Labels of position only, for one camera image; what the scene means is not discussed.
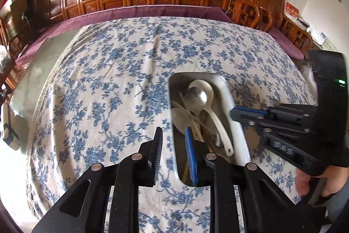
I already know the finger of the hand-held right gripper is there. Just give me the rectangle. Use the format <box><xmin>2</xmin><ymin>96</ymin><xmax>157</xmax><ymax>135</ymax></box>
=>
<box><xmin>245</xmin><ymin>117</ymin><xmax>314</xmax><ymax>138</ymax></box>
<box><xmin>230</xmin><ymin>105</ymin><xmax>318</xmax><ymax>124</ymax></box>

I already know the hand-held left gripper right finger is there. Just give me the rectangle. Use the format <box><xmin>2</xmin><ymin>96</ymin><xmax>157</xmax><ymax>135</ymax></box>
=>
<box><xmin>185</xmin><ymin>127</ymin><xmax>319</xmax><ymax>233</ymax></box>

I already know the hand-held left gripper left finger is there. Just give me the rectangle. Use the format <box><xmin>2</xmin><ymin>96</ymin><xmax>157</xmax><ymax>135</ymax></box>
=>
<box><xmin>32</xmin><ymin>126</ymin><xmax>163</xmax><ymax>233</ymax></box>

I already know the grey rectangular tray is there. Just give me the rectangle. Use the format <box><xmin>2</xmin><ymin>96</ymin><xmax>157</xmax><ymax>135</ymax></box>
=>
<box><xmin>168</xmin><ymin>72</ymin><xmax>251</xmax><ymax>186</ymax></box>

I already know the large white ceramic spoon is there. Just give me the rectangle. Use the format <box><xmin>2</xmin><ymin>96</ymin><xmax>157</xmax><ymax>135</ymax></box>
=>
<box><xmin>188</xmin><ymin>79</ymin><xmax>235</xmax><ymax>157</ymax></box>

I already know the wooden chopstick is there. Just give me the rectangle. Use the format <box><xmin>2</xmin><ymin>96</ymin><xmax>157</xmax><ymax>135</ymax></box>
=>
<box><xmin>172</xmin><ymin>100</ymin><xmax>205</xmax><ymax>142</ymax></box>

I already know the white plastic spoon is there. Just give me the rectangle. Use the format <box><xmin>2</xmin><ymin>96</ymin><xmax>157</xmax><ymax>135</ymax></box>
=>
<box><xmin>171</xmin><ymin>107</ymin><xmax>204</xmax><ymax>138</ymax></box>

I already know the metal spoon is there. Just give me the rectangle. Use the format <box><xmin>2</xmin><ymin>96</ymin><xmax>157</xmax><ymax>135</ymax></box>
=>
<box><xmin>185</xmin><ymin>87</ymin><xmax>222</xmax><ymax>147</ymax></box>

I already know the person's right hand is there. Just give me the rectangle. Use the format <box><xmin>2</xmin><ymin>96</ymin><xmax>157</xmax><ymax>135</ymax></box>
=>
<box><xmin>296</xmin><ymin>165</ymin><xmax>341</xmax><ymax>205</ymax></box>

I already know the white paper box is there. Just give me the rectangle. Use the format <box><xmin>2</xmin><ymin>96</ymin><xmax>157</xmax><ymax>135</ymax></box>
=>
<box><xmin>298</xmin><ymin>17</ymin><xmax>328</xmax><ymax>46</ymax></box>

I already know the blue floral tablecloth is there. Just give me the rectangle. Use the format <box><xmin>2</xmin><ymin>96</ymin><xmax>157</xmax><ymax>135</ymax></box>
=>
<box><xmin>26</xmin><ymin>16</ymin><xmax>318</xmax><ymax>233</ymax></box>

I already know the red card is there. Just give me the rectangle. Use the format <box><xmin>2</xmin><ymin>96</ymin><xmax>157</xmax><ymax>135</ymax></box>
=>
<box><xmin>284</xmin><ymin>2</ymin><xmax>300</xmax><ymax>21</ymax></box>

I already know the purple tablecloth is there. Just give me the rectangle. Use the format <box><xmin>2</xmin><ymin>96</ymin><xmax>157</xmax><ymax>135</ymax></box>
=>
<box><xmin>15</xmin><ymin>6</ymin><xmax>304</xmax><ymax>67</ymax></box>

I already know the white plastic bag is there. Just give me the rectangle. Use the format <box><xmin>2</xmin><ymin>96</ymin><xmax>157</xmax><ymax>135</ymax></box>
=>
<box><xmin>0</xmin><ymin>45</ymin><xmax>15</xmax><ymax>76</ymax></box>

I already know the wooden chair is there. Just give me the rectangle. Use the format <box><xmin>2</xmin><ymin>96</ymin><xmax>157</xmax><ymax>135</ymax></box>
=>
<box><xmin>0</xmin><ymin>17</ymin><xmax>26</xmax><ymax>91</ymax></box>

